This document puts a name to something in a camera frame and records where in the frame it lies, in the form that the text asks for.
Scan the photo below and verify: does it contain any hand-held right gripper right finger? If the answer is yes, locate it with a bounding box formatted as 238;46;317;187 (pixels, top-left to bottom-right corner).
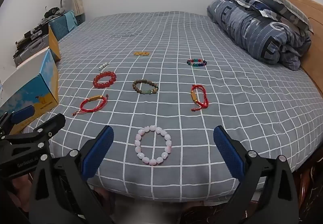
213;125;299;224

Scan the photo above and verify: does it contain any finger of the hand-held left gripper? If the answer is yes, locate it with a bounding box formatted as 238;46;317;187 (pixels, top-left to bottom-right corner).
7;113;66;154
0;105;35;136

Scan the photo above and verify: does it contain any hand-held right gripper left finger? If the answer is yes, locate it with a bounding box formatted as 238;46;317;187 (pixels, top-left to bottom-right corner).
28;125;115;224

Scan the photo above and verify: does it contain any white box with blue edge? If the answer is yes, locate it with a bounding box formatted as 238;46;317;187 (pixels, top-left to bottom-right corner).
0;25;62;136

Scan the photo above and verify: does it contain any red cord bracelet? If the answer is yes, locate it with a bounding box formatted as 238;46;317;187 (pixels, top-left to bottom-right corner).
190;84;210;112
73;95;109;116

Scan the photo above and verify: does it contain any red bead bracelet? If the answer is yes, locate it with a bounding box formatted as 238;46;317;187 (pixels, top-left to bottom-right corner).
93;71;117;88

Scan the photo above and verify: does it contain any multicolour bead bracelet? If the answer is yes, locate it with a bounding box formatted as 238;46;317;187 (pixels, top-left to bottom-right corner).
187;58;207;68

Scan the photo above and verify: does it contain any person's left hand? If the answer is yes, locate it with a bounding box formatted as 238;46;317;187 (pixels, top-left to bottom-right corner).
9;173;33;204

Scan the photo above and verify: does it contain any grey suitcase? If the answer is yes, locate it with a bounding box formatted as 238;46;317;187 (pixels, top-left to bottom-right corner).
14;33;51;67

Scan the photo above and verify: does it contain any pile of dark boxes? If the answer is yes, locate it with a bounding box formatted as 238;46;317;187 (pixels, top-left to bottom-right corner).
15;20;49;49

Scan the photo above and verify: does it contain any blue suitcase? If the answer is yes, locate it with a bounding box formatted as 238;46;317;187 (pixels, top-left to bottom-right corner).
48;10;77;42

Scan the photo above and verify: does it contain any grey checked bed sheet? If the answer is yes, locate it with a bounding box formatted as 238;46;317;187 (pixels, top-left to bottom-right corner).
21;10;323;203

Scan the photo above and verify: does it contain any folded blue patterned quilt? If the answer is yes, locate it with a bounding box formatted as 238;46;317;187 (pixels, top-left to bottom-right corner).
207;0;312;71

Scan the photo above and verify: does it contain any wooden headboard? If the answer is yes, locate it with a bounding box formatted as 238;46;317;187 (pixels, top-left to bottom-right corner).
267;0;323;98

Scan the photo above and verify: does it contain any pink bead bracelet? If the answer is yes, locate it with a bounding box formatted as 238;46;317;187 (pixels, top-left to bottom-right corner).
134;125;172;165

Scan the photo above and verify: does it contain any brown wooden bead bracelet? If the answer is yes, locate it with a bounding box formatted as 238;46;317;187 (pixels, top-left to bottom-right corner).
132;79;159;95

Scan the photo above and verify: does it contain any black bag with cables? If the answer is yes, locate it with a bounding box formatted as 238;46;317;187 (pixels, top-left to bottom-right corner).
44;7;66;18

